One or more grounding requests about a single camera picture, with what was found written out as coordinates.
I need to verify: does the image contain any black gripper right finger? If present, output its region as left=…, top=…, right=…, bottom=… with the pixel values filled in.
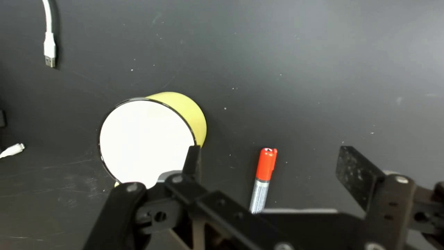
left=335, top=145, right=444, bottom=250

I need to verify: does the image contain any silver pen with orange cap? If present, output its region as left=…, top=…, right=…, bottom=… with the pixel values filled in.
left=249, top=146, right=281, bottom=215

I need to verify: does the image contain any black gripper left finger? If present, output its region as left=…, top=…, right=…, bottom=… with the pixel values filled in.
left=82, top=145, right=261, bottom=250

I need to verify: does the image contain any white cable with slim plug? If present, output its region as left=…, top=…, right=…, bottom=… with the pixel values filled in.
left=0, top=142, right=28, bottom=161

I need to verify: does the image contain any yellow enamel mug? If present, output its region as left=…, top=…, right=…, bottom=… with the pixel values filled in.
left=97, top=90, right=210, bottom=189

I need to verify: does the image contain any white cable with wide plug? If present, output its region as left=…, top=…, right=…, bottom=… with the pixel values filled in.
left=41, top=0, right=60, bottom=71

